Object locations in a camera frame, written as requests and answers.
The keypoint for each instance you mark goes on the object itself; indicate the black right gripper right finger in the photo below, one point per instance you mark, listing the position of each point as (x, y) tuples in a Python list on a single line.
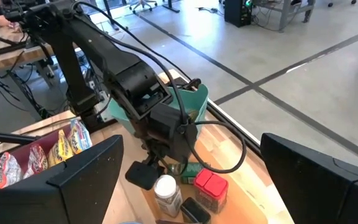
[(322, 202)]

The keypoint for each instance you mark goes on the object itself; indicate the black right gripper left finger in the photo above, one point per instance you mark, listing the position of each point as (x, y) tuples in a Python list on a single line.
[(57, 202)]

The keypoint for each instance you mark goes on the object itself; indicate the green plastic bin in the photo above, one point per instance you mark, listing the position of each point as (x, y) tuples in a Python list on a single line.
[(197, 102)]

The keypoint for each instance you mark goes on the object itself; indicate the green labelled herb jar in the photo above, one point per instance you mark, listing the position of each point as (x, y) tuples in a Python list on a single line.
[(194, 172)]

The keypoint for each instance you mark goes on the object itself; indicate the yellow ramen packet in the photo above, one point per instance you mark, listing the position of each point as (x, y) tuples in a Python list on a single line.
[(60, 149)]

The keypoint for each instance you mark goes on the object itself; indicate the clear spice jar white cap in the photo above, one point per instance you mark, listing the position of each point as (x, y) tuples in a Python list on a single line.
[(166, 196)]

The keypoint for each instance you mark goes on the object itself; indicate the red lidded spice jar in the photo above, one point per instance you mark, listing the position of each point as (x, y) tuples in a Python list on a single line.
[(211, 189)]

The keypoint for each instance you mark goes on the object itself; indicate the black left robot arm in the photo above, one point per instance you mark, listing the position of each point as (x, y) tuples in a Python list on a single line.
[(117, 62)]

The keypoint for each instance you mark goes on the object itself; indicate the pink plastic bin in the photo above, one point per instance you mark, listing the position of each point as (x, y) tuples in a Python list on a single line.
[(26, 149)]

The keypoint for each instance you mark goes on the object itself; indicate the office chair base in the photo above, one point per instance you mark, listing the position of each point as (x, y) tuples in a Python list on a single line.
[(143, 4)]

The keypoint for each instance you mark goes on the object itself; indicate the black computer tower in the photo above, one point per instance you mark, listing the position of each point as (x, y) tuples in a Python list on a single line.
[(236, 12)]

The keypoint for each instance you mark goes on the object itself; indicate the wooden workbench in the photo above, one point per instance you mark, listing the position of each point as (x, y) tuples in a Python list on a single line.
[(5, 59)]

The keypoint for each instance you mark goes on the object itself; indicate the grey metal desk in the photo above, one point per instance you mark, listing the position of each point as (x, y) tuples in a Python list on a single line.
[(286, 12)]

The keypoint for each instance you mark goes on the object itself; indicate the person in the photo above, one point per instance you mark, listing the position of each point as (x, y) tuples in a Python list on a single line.
[(2, 20)]

